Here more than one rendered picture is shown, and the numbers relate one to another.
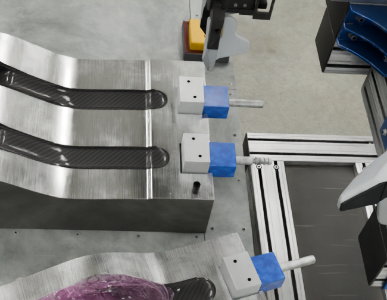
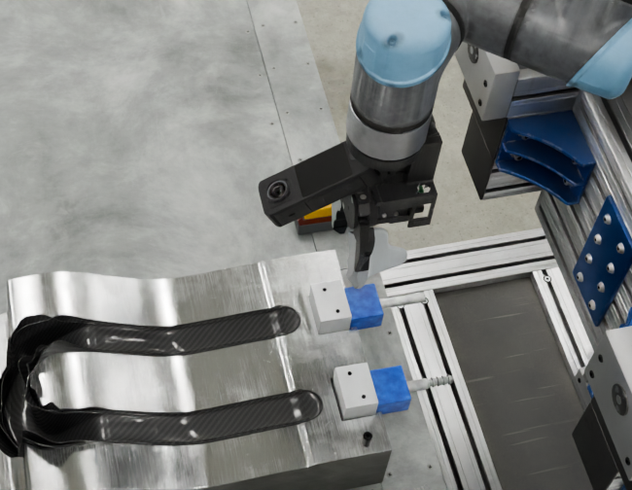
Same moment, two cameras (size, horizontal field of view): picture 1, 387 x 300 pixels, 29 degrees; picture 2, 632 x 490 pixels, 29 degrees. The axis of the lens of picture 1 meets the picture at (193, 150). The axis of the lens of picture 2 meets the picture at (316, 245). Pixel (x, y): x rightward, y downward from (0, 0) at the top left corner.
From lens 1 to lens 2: 37 cm
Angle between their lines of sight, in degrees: 6
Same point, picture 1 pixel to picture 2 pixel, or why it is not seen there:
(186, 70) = (314, 267)
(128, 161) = (270, 416)
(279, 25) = not seen: hidden behind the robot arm
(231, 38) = (383, 252)
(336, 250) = (529, 405)
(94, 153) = (224, 415)
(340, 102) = not seen: hidden behind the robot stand
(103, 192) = (250, 469)
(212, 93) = (357, 297)
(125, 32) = (210, 207)
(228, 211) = (404, 444)
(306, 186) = (471, 319)
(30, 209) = not seen: outside the picture
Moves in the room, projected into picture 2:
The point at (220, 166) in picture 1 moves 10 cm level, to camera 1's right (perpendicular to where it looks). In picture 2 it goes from (391, 402) to (482, 403)
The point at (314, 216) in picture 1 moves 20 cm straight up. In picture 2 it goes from (490, 363) to (513, 304)
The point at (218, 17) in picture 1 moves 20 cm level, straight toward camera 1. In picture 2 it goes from (367, 239) to (378, 429)
